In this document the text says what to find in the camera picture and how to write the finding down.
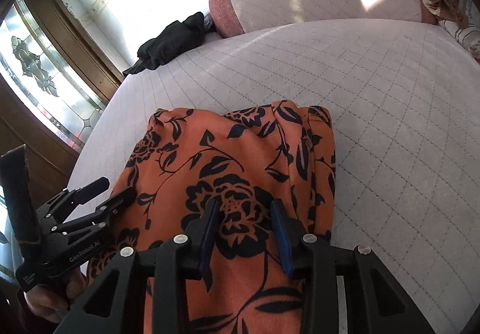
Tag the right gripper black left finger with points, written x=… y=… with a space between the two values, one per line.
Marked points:
x=115 y=303

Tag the orange black floral garment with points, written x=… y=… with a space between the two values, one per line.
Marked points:
x=244 y=160

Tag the left hand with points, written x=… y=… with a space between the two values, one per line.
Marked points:
x=47 y=304

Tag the wooden glass panel door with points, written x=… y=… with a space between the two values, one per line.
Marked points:
x=55 y=85

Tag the pink quilted mattress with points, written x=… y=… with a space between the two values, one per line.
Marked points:
x=404 y=98

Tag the black crumpled garment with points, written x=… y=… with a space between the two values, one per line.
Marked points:
x=176 y=39

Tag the striped folded cloth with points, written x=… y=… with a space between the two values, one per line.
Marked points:
x=468 y=37

